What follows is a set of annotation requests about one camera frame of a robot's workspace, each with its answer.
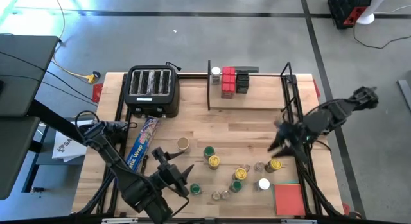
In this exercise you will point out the blue plastic wrap box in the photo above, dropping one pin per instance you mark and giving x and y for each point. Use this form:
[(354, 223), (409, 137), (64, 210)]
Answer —
[(143, 143)]

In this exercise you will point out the white printed paper bag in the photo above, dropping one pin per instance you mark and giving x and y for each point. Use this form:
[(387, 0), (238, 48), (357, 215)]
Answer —
[(65, 150)]

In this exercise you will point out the gold-lid tan-label jar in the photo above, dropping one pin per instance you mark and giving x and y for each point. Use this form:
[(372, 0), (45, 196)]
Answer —
[(183, 143)]

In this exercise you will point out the black four-slot toaster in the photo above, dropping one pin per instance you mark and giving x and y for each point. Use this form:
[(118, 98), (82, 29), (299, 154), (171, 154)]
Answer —
[(151, 82)]

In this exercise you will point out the black desk support beam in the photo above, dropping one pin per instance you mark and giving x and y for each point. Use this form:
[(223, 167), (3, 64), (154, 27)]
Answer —
[(57, 123)]

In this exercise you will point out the dark grey desk panel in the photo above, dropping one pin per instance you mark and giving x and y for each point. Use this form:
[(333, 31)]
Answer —
[(13, 153), (22, 89)]

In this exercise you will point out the white-lid glass spice jar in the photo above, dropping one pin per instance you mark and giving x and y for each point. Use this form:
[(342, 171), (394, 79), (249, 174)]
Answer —
[(264, 184), (216, 71)]

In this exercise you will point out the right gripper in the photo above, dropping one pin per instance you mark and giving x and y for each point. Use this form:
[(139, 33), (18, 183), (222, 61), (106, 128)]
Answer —
[(290, 134)]

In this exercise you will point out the wooden shelf black metal ends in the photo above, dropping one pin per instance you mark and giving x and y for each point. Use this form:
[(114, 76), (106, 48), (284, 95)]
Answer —
[(263, 99)]

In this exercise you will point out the white floor stand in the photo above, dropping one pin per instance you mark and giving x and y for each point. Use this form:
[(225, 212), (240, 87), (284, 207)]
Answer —
[(365, 19)]

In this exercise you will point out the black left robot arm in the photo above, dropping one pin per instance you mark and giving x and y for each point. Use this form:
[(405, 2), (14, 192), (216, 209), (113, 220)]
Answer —
[(109, 153)]

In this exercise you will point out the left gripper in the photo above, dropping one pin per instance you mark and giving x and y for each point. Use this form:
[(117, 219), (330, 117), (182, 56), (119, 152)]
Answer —
[(171, 176)]

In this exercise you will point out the red table clamp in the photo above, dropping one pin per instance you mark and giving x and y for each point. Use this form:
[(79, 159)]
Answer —
[(98, 90), (317, 88), (345, 208)]

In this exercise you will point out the silver metal bracket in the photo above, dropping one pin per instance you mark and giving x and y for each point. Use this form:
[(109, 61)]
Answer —
[(120, 220), (298, 221)]

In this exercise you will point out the black red crate stack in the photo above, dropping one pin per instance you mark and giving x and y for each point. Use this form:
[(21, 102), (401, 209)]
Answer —
[(346, 9)]

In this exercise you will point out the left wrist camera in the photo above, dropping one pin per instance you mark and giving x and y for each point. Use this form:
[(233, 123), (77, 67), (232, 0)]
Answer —
[(158, 153)]

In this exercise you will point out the small black desk foot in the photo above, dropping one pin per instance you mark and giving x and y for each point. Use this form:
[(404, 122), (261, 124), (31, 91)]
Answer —
[(37, 189)]

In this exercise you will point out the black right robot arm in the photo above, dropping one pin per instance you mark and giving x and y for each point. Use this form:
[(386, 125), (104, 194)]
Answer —
[(337, 111)]

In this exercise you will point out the red flexible mat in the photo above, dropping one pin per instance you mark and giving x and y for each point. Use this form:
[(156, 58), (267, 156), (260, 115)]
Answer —
[(289, 200)]

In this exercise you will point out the grey metal bar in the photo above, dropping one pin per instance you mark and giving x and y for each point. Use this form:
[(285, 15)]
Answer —
[(405, 92)]

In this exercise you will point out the black spice tin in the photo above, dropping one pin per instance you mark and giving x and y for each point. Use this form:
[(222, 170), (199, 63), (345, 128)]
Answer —
[(242, 74), (242, 89), (242, 81)]

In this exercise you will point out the black aluminium rig frame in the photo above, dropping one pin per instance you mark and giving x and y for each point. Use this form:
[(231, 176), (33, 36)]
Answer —
[(192, 75)]

